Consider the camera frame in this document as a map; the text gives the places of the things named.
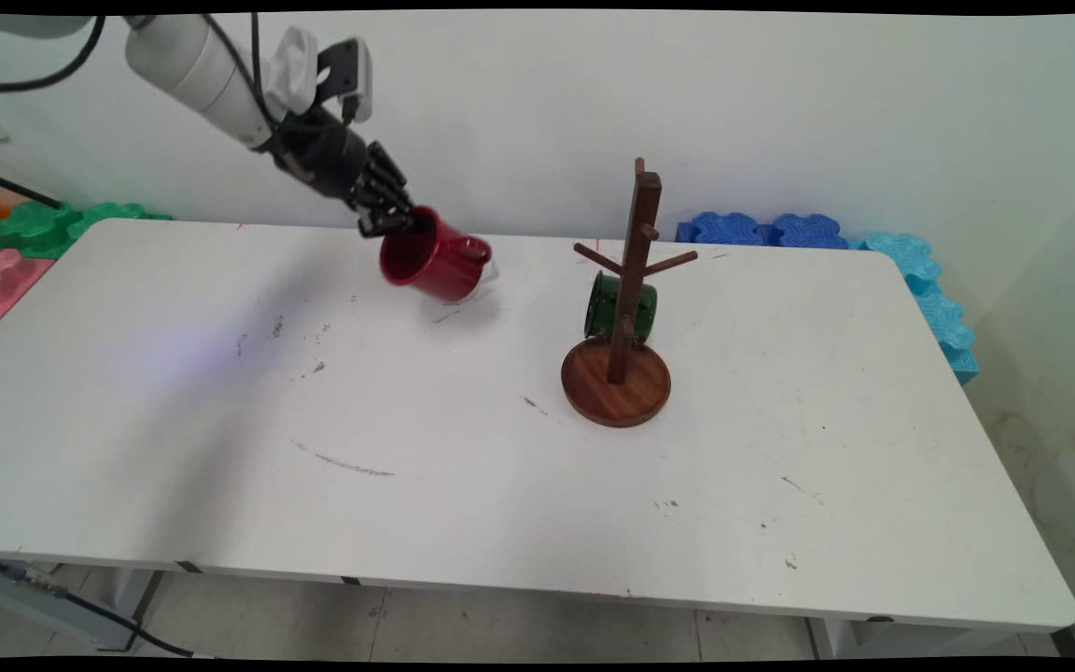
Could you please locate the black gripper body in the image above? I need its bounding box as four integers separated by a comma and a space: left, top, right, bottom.
269, 105, 372, 203

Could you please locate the green enamel mug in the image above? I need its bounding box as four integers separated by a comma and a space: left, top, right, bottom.
584, 271, 658, 343

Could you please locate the green foam tile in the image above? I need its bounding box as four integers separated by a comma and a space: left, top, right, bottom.
0, 201, 81, 260
66, 203, 173, 242

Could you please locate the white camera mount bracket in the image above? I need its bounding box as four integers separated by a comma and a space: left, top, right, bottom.
265, 26, 320, 115

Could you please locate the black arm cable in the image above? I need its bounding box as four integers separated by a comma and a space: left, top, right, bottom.
202, 13, 282, 132

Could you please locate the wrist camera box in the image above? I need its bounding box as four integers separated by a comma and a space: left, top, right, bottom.
314, 37, 375, 124

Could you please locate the grey table leg frame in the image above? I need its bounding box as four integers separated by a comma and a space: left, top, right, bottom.
0, 555, 142, 651

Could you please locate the dark blue foam tile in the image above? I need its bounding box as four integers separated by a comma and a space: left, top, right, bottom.
771, 214, 848, 250
676, 212, 776, 246

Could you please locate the wooden mug tree stand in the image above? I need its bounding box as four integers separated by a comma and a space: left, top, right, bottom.
561, 157, 699, 428

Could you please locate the light blue foam tile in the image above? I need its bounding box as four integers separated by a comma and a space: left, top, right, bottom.
943, 345, 982, 385
850, 231, 942, 295
915, 280, 975, 354

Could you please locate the red enamel mug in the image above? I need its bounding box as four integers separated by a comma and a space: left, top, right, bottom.
379, 207, 494, 304

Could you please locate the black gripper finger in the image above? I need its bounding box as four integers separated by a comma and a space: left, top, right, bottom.
365, 140, 413, 212
356, 191, 415, 238

